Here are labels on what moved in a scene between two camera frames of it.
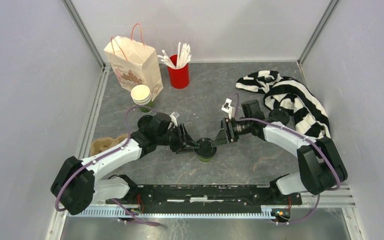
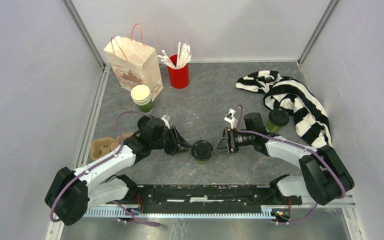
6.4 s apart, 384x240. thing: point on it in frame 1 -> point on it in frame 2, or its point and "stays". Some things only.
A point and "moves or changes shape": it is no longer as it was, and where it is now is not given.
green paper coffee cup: [279, 114] stays
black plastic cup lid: [279, 114] stays
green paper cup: [205, 160] moves or changes shape
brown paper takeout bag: [131, 63] stays
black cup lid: [206, 150] moves or changes shape
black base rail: [203, 199] stays
